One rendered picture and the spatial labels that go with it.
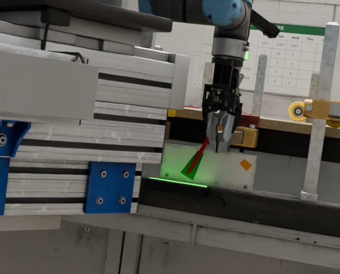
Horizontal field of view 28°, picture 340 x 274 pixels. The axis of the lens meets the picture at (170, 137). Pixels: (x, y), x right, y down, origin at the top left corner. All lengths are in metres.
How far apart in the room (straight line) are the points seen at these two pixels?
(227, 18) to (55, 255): 1.19
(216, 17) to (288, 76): 7.66
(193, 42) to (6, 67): 8.64
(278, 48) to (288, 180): 7.08
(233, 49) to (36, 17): 0.65
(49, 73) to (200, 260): 1.43
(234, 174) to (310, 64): 7.21
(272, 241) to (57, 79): 1.18
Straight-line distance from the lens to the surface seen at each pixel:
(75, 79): 0.84
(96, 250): 2.26
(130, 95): 1.05
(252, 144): 1.85
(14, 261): 2.39
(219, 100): 1.51
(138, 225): 1.97
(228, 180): 1.86
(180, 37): 9.46
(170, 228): 1.94
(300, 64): 9.04
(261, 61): 2.96
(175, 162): 1.89
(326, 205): 1.83
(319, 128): 1.84
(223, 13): 1.40
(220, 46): 1.52
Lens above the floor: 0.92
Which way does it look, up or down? 3 degrees down
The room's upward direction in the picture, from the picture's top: 7 degrees clockwise
